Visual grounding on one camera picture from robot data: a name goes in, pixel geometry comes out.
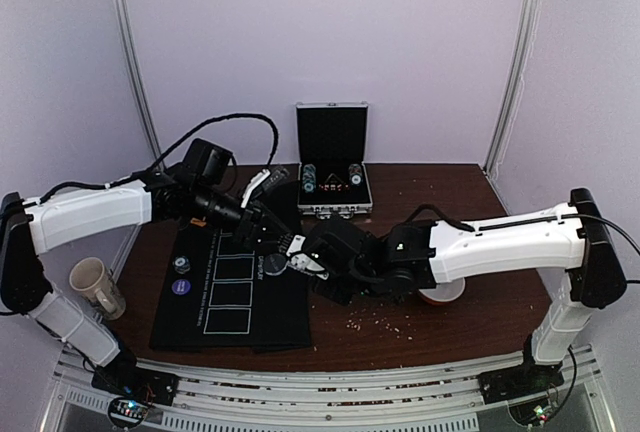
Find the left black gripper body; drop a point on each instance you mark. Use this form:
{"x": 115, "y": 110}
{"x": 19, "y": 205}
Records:
{"x": 203, "y": 204}

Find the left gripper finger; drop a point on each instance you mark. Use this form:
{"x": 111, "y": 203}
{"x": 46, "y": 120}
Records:
{"x": 261, "y": 245}
{"x": 270, "y": 228}

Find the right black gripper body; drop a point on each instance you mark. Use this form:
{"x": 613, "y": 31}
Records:
{"x": 323, "y": 256}

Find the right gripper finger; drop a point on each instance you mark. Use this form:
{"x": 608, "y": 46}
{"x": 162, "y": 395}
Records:
{"x": 329, "y": 289}
{"x": 346, "y": 293}

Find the black poker mat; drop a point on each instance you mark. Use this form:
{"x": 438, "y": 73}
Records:
{"x": 232, "y": 303}

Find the purple small blind button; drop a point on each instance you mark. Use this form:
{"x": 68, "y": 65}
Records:
{"x": 181, "y": 287}

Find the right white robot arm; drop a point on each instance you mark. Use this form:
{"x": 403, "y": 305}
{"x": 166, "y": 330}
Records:
{"x": 428, "y": 251}

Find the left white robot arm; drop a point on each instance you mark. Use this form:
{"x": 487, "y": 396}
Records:
{"x": 29, "y": 230}

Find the left chip stack in case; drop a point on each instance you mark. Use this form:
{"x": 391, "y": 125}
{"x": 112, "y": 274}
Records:
{"x": 308, "y": 178}

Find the chip stack in case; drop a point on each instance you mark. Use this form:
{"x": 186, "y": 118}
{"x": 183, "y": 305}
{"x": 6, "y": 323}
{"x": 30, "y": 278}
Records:
{"x": 355, "y": 174}
{"x": 308, "y": 178}

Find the aluminium poker case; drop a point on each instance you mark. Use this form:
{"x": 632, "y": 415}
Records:
{"x": 332, "y": 135}

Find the white and orange bowl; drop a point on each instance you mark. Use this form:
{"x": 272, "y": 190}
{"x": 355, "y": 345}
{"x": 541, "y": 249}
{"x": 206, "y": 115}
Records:
{"x": 443, "y": 293}

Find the right chip stack in case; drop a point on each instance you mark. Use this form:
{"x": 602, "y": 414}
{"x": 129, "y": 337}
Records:
{"x": 355, "y": 174}

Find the beige mug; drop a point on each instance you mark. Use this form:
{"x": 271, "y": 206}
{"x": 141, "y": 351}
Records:
{"x": 92, "y": 280}

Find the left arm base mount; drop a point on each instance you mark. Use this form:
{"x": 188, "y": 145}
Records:
{"x": 136, "y": 399}

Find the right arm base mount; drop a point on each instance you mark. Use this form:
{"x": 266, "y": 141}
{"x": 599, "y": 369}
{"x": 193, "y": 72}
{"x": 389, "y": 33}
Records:
{"x": 531, "y": 392}

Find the left aluminium frame post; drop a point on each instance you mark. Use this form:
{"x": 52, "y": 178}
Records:
{"x": 135, "y": 77}

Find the aluminium frame post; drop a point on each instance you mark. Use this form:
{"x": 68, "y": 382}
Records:
{"x": 513, "y": 88}
{"x": 135, "y": 77}

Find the right aluminium frame post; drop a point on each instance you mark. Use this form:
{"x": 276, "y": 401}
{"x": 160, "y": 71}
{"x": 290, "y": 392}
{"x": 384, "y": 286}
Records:
{"x": 513, "y": 88}

